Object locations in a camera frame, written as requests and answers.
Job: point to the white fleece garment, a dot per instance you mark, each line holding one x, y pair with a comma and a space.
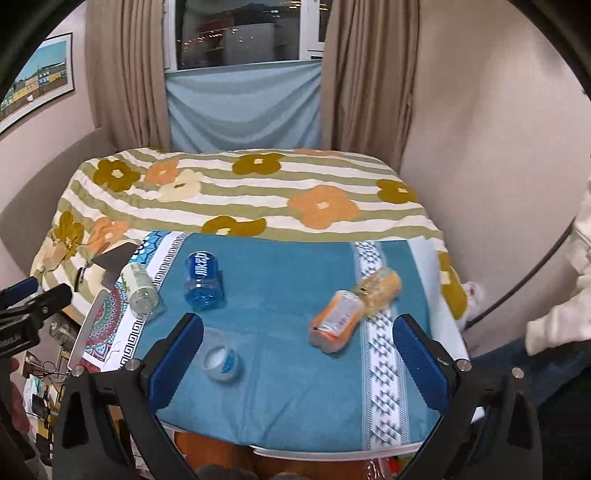
565, 304

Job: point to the wall poster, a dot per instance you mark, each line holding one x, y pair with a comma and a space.
39, 83

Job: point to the black clip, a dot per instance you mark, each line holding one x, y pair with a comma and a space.
81, 278

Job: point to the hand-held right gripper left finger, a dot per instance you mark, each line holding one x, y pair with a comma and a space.
178, 357

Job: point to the beige curtain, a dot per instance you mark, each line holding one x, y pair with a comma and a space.
369, 78
124, 74

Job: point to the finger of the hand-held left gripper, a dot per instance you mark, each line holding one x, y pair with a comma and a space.
46, 301
21, 287

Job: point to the person's left hand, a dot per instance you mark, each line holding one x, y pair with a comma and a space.
11, 397

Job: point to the person's blue jeans leg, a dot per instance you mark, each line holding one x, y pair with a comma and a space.
554, 392

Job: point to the colourful plastic packet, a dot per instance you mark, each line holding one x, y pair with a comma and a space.
385, 467

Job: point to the small white pink toy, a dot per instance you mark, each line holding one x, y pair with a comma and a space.
472, 291

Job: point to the light blue hanging cloth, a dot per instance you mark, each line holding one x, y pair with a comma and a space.
244, 106

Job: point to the blue patterned cloth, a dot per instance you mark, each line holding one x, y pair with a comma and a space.
277, 369

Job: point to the window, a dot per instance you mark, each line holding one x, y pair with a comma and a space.
240, 32

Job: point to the yellowish clear cup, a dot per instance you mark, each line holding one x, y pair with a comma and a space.
381, 288

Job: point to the orange labelled cup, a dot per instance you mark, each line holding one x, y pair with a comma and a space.
336, 321

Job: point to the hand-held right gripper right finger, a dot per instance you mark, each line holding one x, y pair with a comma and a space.
420, 364

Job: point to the floral striped blanket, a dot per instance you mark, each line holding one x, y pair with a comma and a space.
258, 198

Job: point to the blue plastic cup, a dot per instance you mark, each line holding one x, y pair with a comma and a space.
203, 279

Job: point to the clear cup with blue label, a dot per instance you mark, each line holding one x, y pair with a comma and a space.
220, 361

